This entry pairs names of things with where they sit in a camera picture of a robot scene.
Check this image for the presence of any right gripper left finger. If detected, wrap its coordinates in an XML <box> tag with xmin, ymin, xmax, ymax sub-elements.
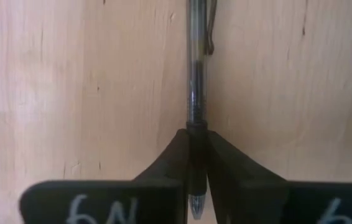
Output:
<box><xmin>19</xmin><ymin>128</ymin><xmax>193</xmax><ymax>224</ymax></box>

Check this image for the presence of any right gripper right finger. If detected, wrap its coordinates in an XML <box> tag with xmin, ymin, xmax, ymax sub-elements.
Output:
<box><xmin>206</xmin><ymin>129</ymin><xmax>352</xmax><ymax>224</ymax></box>

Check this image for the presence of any black pen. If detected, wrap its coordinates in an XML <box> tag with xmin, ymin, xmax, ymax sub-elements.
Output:
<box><xmin>185</xmin><ymin>0</ymin><xmax>219</xmax><ymax>220</ymax></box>

